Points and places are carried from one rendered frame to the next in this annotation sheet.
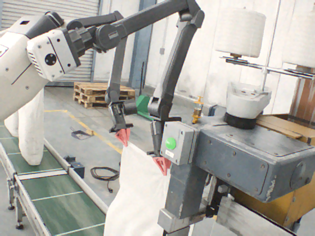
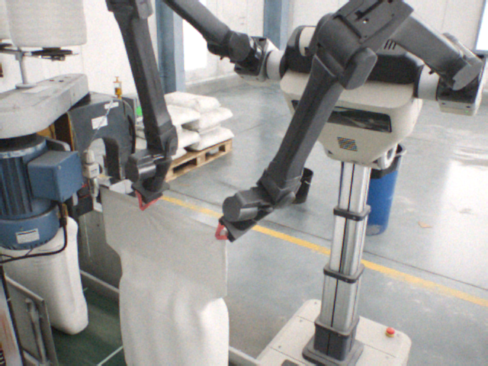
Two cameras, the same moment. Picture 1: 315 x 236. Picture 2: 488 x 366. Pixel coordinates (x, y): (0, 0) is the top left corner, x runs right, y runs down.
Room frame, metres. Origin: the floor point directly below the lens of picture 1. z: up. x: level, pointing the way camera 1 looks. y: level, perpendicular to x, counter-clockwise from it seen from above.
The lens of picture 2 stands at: (2.19, -0.13, 1.63)
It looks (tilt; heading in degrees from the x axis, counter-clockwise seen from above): 24 degrees down; 163
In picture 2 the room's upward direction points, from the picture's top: 1 degrees clockwise
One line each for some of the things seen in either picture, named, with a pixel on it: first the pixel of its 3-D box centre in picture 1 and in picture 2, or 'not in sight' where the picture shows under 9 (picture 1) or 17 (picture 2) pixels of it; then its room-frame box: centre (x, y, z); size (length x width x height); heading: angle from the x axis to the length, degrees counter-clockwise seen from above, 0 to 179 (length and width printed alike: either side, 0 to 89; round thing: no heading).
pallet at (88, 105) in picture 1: (103, 100); not in sight; (6.65, 1.24, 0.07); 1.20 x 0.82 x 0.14; 128
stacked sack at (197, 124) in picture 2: not in sight; (202, 116); (-2.42, 0.80, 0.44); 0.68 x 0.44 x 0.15; 130
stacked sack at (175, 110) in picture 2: not in sight; (165, 117); (-2.02, 0.36, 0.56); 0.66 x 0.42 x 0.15; 130
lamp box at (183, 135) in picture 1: (178, 142); (131, 109); (0.70, -0.07, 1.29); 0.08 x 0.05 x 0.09; 40
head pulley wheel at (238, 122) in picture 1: (239, 119); (75, 97); (0.78, -0.24, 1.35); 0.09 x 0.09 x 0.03
